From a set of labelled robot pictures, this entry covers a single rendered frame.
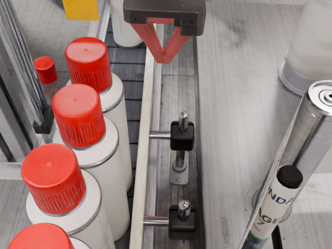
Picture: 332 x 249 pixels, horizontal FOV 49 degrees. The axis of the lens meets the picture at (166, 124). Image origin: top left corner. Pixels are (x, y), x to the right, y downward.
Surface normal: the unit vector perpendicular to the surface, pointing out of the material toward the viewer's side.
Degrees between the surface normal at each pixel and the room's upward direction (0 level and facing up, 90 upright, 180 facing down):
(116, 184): 90
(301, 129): 90
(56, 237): 2
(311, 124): 90
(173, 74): 0
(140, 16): 91
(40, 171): 2
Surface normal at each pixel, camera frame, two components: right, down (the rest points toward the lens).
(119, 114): 0.89, 0.37
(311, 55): -0.65, 0.57
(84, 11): -0.03, 0.78
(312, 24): -0.86, 0.36
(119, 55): 0.02, -0.62
